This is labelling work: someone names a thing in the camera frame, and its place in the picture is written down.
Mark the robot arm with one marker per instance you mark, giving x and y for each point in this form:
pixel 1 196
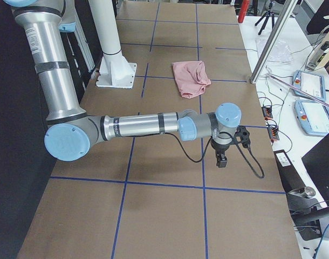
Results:
pixel 72 132

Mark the teach pendant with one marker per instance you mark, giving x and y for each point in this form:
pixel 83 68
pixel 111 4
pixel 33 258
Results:
pixel 310 83
pixel 313 117

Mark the red fire extinguisher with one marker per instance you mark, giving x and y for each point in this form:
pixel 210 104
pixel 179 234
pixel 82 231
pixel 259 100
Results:
pixel 243 10

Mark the upper teach pendant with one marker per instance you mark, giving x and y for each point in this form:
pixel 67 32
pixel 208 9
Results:
pixel 310 83

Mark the aluminium frame post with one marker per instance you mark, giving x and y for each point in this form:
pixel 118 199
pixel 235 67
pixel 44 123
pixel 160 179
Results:
pixel 276 31

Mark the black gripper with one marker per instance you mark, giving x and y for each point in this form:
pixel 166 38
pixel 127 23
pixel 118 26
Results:
pixel 220 149

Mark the clear plastic bag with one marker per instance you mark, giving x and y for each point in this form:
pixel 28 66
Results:
pixel 281 52

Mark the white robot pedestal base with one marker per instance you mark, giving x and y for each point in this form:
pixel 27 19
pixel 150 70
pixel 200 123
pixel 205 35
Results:
pixel 115 71

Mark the black camera tripod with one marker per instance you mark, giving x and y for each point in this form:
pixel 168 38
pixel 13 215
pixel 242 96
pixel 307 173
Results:
pixel 269 14

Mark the lower teach pendant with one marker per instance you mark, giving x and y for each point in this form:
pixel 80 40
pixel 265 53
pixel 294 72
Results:
pixel 313 117

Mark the pink Snoopy t-shirt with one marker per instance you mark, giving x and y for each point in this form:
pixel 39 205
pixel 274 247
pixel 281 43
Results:
pixel 191 78

